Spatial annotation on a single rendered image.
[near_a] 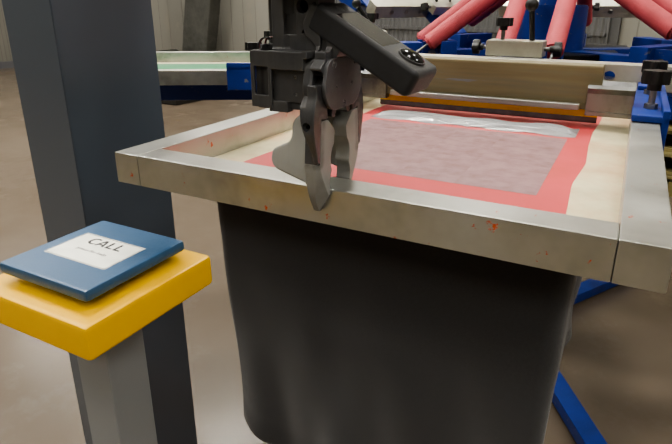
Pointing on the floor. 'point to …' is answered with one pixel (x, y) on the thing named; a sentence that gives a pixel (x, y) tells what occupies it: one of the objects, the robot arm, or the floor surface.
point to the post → (108, 338)
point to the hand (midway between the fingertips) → (336, 192)
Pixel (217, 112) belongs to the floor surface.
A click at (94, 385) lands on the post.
